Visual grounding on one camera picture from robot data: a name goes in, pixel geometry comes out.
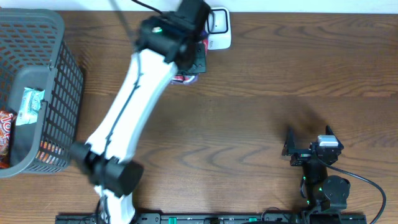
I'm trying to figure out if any purple red noodle packet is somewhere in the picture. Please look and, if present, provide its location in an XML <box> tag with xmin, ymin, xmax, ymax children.
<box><xmin>170</xmin><ymin>30</ymin><xmax>208</xmax><ymax>85</ymax></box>

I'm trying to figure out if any teal white snack packet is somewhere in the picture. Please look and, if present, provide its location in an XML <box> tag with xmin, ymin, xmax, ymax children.
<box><xmin>16</xmin><ymin>87</ymin><xmax>45</xmax><ymax>126</ymax></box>

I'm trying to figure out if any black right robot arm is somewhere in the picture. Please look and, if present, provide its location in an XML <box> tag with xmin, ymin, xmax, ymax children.
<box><xmin>282</xmin><ymin>126</ymin><xmax>351</xmax><ymax>212</ymax></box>

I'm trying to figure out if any white barcode scanner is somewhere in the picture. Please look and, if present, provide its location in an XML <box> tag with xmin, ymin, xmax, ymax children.
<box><xmin>205</xmin><ymin>7</ymin><xmax>232</xmax><ymax>50</ymax></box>

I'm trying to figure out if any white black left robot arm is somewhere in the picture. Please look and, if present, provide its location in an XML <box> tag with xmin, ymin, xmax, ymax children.
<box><xmin>70</xmin><ymin>12</ymin><xmax>209</xmax><ymax>223</ymax></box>

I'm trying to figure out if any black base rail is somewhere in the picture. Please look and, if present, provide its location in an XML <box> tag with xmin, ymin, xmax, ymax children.
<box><xmin>55</xmin><ymin>212</ymin><xmax>368</xmax><ymax>224</ymax></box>

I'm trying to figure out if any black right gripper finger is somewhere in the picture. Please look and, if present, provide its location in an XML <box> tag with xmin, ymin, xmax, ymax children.
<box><xmin>282</xmin><ymin>128</ymin><xmax>295</xmax><ymax>156</ymax></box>
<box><xmin>325</xmin><ymin>125</ymin><xmax>344</xmax><ymax>150</ymax></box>

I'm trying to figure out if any red orange snack bag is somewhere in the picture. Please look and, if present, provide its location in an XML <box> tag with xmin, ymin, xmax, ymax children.
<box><xmin>0</xmin><ymin>111</ymin><xmax>15</xmax><ymax>169</ymax></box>

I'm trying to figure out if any dark grey plastic basket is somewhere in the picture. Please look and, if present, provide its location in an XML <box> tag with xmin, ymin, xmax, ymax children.
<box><xmin>1</xmin><ymin>9</ymin><xmax>84</xmax><ymax>178</ymax></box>

